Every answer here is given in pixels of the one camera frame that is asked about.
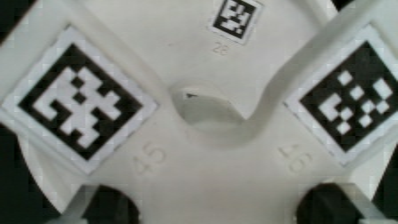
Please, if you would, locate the white cylindrical table leg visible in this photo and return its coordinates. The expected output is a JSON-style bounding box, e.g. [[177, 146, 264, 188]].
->
[[170, 82, 245, 132]]

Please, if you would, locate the white table base plate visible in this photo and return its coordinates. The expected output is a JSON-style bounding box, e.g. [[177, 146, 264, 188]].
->
[[0, 0, 398, 224]]

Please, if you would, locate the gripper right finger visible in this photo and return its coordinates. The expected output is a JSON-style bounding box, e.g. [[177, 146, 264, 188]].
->
[[294, 182, 390, 224]]

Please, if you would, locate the white round table top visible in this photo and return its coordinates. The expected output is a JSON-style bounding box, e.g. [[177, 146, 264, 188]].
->
[[15, 0, 398, 214]]

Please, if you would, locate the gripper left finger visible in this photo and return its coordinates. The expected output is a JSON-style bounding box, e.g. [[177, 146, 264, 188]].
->
[[55, 185, 140, 224]]

